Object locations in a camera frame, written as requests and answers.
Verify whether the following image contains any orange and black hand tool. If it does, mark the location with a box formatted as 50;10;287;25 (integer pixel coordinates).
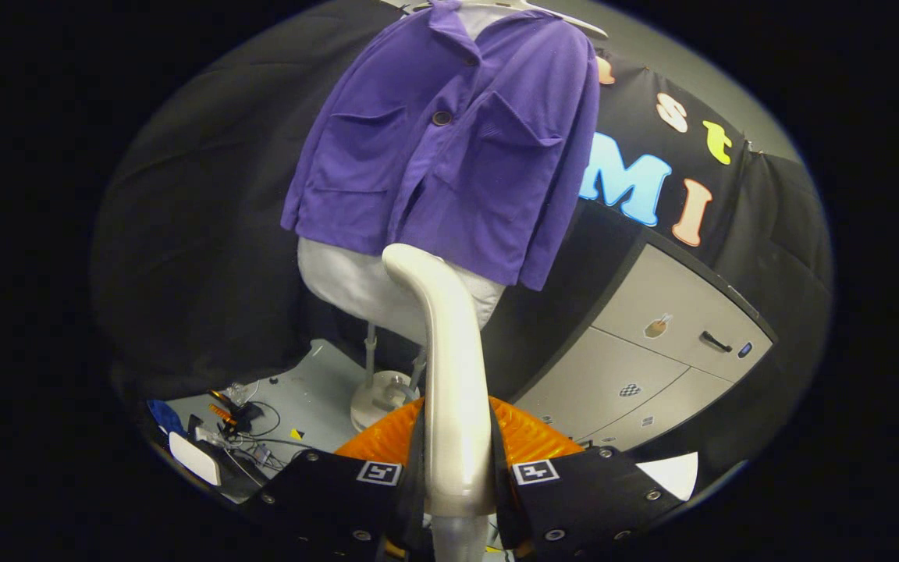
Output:
208;389;265;435

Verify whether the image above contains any white rectangular device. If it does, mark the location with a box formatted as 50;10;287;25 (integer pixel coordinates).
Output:
169;432;222;486

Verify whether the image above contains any black backdrop cloth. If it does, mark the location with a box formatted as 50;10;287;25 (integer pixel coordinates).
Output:
91;0;834;485

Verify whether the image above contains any small blue object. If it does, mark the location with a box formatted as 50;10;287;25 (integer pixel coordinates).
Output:
147;400;185;438

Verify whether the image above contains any grey cabinet with dark top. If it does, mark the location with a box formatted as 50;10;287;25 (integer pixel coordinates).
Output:
508;226;776;454

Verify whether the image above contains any black cable tangle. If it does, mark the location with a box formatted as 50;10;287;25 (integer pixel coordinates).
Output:
223;381;319;473

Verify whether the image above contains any white garment steamer head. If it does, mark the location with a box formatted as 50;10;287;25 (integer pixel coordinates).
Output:
382;244;497;518

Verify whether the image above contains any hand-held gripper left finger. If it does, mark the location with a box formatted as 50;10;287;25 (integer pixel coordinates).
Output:
239;396;428;562

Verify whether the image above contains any white clothes hanger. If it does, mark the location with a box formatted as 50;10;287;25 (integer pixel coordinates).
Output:
379;0;609;38

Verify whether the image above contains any white paper sheet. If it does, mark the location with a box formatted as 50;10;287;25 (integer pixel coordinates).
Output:
637;451;700;502

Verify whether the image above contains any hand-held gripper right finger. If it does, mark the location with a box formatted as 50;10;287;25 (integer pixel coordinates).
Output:
489;396;688;562

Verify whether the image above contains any purple jacket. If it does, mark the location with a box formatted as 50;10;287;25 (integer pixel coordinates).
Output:
280;0;601;291

